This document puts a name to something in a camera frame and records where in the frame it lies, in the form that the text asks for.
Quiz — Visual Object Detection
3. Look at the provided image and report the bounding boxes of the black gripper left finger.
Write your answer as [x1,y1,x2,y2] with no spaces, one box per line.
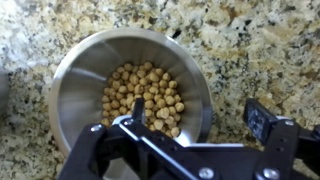
[58,97,221,180]

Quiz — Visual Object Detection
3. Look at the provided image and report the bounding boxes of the pile of chickpeas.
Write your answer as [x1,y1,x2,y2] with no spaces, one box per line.
[100,61,186,138]

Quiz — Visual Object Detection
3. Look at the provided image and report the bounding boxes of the small steel bowl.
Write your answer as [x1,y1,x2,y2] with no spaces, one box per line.
[48,27,214,180]

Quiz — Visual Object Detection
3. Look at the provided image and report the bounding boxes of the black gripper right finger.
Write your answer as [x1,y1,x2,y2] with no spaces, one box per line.
[242,98,320,180]

